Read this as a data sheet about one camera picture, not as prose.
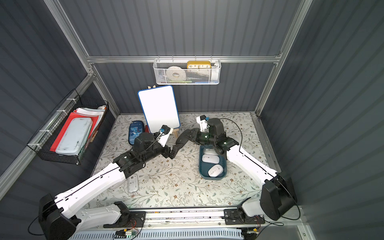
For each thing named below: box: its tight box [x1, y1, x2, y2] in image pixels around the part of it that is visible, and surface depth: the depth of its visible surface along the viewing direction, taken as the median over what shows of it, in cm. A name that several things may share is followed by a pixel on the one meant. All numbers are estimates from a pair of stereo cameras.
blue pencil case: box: [128, 120, 145, 145], surface depth 109 cm
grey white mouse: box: [203, 147, 219, 156], surface depth 99 cm
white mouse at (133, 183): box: [128, 173, 139, 193], surface depth 84 cm
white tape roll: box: [166, 66, 185, 81], surface depth 86 cm
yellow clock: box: [187, 60, 212, 69], surface depth 90 cm
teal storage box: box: [199, 145, 227, 181], surface depth 91 cm
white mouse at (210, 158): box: [201, 153, 220, 164], surface depth 96 cm
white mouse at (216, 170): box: [208, 164, 224, 177], surface depth 89 cm
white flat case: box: [55, 117, 93, 156], surface depth 69 cm
